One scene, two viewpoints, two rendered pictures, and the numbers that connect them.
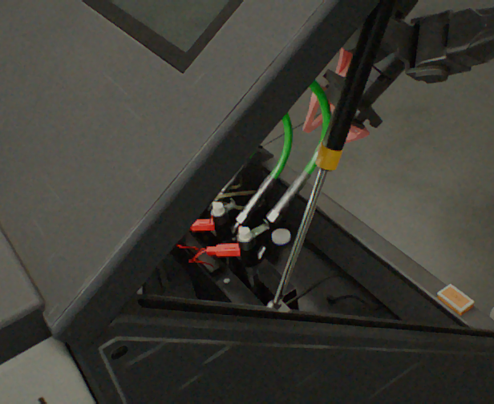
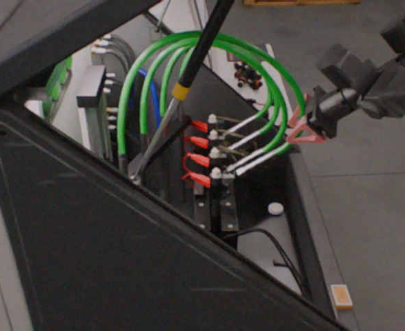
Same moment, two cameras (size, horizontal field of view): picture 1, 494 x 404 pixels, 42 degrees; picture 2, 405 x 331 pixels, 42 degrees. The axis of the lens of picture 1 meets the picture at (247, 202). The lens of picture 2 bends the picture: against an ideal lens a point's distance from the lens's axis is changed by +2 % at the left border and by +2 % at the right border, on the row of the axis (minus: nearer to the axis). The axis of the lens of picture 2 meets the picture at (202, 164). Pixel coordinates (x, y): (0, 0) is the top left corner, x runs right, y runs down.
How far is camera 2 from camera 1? 38 cm
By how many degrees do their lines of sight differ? 21
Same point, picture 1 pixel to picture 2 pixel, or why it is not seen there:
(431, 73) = (368, 107)
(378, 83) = (341, 106)
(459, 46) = (389, 92)
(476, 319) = (346, 317)
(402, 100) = not seen: outside the picture
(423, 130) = not seen: outside the picture
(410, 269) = (328, 263)
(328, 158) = (176, 89)
